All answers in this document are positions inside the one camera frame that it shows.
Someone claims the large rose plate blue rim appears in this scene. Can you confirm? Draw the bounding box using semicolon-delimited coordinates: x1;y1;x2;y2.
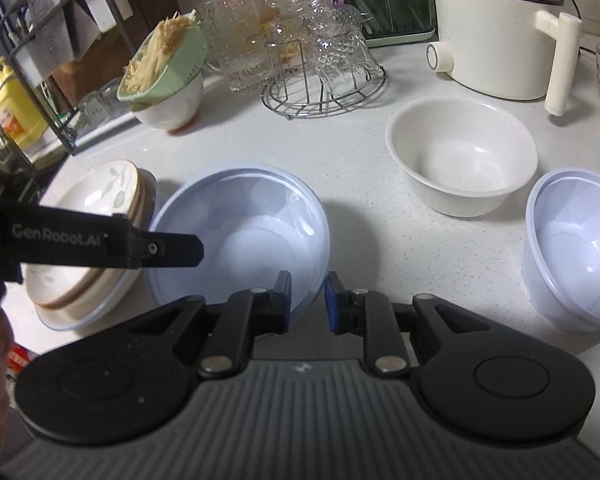
33;167;161;333

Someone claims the translucent blue plastic bowl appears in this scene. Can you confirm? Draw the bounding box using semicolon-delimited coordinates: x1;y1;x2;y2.
145;166;332;321

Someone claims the leaf plate orange rim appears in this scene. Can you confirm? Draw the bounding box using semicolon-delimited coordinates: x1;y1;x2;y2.
12;159;143;259
24;177;148;310

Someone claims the yellow oil bottle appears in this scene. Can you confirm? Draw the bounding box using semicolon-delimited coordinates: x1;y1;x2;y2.
0;56;47;150

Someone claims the white plastic bowl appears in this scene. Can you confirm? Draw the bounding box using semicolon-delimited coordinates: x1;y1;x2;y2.
386;96;539;218

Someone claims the dried noodles bundle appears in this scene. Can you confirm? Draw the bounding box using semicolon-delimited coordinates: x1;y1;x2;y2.
122;14;193;94

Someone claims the white ceramic bowl brown base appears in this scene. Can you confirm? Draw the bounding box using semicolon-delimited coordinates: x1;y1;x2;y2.
131;73;204;131

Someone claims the green colander basket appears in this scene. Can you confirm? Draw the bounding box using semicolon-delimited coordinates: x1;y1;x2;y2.
117;11;209;104

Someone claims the inverted crystal glass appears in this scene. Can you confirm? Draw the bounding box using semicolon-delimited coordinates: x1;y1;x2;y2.
308;6;382;98

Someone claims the black metal shelf rack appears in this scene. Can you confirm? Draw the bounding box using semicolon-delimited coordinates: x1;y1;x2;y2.
0;0;138;154

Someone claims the white electric cooking pot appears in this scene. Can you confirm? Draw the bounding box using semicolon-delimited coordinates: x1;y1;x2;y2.
426;0;583;116

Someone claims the red lid glass jar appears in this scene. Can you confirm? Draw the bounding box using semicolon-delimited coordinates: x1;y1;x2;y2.
220;0;275;92

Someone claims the wire glass rack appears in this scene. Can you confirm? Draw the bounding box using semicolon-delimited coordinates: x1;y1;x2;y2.
261;0;387;119

